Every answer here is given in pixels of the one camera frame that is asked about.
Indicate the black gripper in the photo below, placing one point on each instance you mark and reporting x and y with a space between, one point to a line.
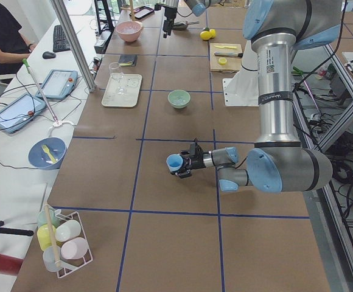
167 19
196 162

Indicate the cream bear tray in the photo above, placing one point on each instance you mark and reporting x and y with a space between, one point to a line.
131 84

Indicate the wooden cutting board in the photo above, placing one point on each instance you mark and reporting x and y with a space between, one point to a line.
225 57

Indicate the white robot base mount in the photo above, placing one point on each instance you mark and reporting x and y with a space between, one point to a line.
242 89

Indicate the white wire cup rack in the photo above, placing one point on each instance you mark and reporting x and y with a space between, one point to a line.
62 239

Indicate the steel ice scoop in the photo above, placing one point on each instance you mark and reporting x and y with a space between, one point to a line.
183 25

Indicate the black computer mouse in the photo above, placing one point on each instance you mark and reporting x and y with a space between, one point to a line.
48 55

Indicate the grey yellow folded cloth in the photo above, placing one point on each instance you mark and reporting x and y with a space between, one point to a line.
128 60

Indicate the yellow lemon back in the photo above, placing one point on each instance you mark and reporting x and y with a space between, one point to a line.
213 33

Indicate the steel muddler black tip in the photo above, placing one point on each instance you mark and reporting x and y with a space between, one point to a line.
230 55

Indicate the pink bowl with ice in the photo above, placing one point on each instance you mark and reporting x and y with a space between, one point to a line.
129 31

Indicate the person in black shirt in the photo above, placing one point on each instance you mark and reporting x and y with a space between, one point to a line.
14 46

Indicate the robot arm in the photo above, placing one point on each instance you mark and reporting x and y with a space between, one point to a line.
277 163
197 7

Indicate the green bowl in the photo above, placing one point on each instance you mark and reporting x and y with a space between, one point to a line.
178 92

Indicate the blue bowl with fork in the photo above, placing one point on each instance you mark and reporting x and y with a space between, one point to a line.
47 154

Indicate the light blue cup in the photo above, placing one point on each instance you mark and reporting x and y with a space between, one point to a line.
174 162

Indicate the yellow lemon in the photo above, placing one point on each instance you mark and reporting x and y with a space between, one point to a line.
213 33
205 35

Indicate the yellow lemon front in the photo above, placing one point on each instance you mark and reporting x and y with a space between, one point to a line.
205 35

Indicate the clear wine glass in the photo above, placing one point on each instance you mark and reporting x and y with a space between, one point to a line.
117 75

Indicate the blue teach pendant far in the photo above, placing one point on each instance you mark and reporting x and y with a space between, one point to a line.
59 84

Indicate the clear ice cubes pile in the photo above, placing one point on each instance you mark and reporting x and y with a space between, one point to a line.
179 100

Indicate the black keyboard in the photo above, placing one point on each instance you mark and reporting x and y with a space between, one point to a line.
60 42

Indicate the yellow plastic knife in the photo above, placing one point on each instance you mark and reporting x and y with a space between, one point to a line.
225 47

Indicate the lemon half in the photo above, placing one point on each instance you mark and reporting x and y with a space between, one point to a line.
222 61

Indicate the blue teach pendant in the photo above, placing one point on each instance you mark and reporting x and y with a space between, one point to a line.
59 84
20 112

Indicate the blue teach pendant near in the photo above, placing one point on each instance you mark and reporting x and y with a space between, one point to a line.
20 112

